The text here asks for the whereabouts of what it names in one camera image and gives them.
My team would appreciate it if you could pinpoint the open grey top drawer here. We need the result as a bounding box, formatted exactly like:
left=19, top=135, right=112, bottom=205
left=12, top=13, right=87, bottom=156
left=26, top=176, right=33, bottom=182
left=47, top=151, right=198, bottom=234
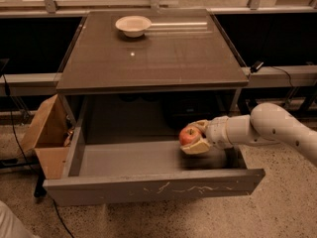
left=43, top=95, right=266, bottom=207

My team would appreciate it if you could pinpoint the white object bottom left corner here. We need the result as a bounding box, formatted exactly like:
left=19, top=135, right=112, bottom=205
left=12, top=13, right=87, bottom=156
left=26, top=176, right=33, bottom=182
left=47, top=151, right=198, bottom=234
left=0, top=201, right=38, bottom=238

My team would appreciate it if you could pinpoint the red apple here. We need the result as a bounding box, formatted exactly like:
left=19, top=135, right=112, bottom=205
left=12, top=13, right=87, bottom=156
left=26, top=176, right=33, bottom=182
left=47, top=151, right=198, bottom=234
left=179, top=126, right=201, bottom=146

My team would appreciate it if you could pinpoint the white bowl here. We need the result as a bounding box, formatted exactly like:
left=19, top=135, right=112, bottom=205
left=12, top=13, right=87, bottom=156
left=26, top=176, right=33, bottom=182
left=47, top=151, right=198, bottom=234
left=115, top=16, right=152, bottom=38

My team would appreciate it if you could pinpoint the black box under cabinet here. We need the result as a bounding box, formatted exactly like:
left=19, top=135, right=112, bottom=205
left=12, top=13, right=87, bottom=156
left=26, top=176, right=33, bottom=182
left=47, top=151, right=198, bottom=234
left=161, top=94, right=219, bottom=129

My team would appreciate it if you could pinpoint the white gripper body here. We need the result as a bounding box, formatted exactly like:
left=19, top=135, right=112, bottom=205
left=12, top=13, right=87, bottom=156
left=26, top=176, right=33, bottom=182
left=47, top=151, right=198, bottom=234
left=205, top=116, right=232, bottom=149

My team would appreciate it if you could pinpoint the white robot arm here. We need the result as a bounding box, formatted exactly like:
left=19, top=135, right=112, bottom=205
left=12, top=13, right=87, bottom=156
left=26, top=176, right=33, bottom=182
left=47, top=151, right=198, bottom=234
left=179, top=103, right=317, bottom=166

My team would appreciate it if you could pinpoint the grey cabinet with glass top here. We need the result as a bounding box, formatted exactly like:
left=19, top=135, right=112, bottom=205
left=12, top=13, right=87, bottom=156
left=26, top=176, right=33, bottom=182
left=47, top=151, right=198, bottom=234
left=56, top=9, right=248, bottom=122

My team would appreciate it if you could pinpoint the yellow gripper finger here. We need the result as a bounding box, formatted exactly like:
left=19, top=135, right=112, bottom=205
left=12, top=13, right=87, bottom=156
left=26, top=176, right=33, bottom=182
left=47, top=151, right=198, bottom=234
left=180, top=138, right=211, bottom=155
left=189, top=119, right=209, bottom=133

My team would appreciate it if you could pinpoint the black cable on floor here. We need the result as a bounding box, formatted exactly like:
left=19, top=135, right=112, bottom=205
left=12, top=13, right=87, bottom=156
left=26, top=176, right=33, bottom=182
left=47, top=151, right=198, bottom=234
left=2, top=74, right=75, bottom=238

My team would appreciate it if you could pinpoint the small black device on ledge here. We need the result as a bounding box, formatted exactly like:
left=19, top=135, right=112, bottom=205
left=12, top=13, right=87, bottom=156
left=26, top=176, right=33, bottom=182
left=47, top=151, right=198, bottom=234
left=250, top=60, right=264, bottom=73

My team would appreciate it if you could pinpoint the brown cardboard box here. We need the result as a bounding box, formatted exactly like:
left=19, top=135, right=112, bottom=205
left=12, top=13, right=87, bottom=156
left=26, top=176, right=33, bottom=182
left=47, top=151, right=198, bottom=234
left=21, top=94, right=70, bottom=179

